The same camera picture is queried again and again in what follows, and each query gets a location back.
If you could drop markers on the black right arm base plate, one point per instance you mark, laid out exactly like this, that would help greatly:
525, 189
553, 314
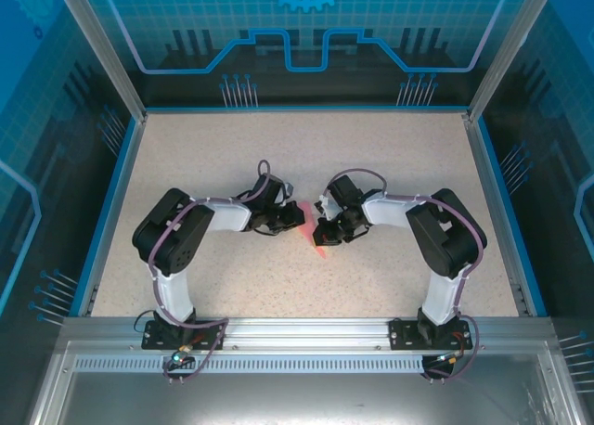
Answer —
404, 336

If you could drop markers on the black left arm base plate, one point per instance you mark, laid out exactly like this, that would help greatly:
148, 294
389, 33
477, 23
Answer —
158, 337

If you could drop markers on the blue table edge trim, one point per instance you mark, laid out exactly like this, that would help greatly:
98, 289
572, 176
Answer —
103, 223
510, 211

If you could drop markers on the blue printed gear panel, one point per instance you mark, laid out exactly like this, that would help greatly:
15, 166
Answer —
297, 26

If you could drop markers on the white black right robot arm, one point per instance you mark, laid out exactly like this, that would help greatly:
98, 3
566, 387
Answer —
385, 211

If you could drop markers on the aluminium frame post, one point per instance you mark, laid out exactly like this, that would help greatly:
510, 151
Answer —
110, 58
505, 49

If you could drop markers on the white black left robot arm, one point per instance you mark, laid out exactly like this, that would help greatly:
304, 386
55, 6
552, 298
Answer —
229, 217

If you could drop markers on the blue printed side panel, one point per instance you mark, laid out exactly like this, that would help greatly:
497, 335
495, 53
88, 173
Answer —
46, 142
547, 142

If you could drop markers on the aluminium mounting rail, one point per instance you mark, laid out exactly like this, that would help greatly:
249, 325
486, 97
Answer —
306, 332

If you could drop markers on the pink paper sheet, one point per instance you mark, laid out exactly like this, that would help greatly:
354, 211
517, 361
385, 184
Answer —
308, 211

